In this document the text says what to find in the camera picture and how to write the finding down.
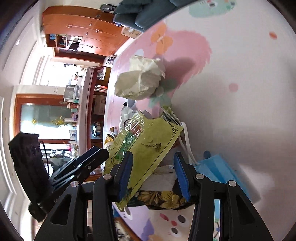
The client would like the green yellow tea packet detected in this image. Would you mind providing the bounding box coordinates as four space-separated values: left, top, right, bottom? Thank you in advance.
102 111 183 210

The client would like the long wooden side table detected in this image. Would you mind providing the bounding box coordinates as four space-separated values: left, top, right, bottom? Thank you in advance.
77 66 111 154

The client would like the glass sliding door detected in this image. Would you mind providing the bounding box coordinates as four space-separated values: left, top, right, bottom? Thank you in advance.
13 93 76 145

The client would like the blue face mask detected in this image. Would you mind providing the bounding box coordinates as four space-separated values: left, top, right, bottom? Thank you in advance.
195 151 250 198

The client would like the white microwave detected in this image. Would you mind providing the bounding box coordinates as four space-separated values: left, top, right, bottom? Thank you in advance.
63 85 82 102

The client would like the floral dark snack bag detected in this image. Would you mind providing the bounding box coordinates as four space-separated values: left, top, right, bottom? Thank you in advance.
127 180 194 210

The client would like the orange wooden cabinet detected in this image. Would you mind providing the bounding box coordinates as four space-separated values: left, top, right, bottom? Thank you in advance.
42 6 129 64

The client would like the cardboard box on floor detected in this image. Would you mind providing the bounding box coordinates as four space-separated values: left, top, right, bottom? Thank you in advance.
121 26 142 39

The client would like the dark teal sofa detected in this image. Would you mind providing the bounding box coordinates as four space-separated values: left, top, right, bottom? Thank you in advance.
113 0 195 32

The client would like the black floor fan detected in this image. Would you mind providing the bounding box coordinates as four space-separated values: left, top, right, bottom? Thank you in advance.
100 4 117 14

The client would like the cartoon printed tablecloth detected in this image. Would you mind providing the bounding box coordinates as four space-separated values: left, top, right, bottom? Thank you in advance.
104 1 295 240

